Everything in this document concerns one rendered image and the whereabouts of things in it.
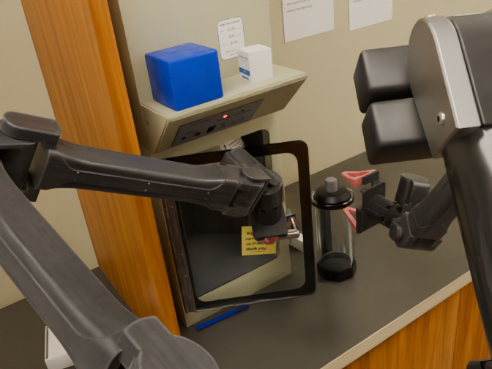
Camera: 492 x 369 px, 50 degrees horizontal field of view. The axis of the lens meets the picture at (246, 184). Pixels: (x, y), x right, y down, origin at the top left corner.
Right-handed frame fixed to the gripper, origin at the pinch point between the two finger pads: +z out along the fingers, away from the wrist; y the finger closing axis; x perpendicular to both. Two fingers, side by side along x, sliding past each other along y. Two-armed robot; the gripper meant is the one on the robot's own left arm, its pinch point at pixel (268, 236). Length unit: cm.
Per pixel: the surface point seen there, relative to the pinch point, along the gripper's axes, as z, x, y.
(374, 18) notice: 22, 52, -95
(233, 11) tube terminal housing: -31.9, -1.2, -33.7
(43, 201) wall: 17, -57, -30
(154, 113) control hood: -27.6, -18.3, -12.6
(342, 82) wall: 36, 38, -80
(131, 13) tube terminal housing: -40, -20, -26
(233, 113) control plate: -20.6, -3.9, -16.8
